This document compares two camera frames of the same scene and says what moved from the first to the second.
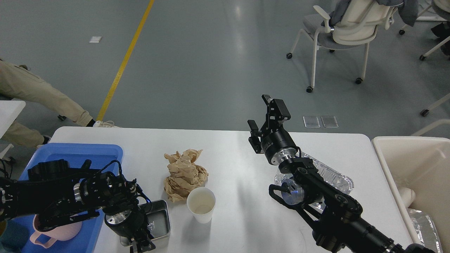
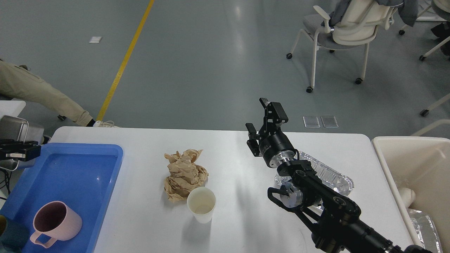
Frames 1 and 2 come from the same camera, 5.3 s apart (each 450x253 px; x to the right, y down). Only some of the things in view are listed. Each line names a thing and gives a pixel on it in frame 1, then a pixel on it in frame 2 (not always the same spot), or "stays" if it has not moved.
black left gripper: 131,222 → 22,150
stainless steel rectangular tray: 157,214 → 14,128
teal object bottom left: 14,237 stays
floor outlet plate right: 329,121 stays
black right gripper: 277,143 stays
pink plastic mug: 62,233 stays
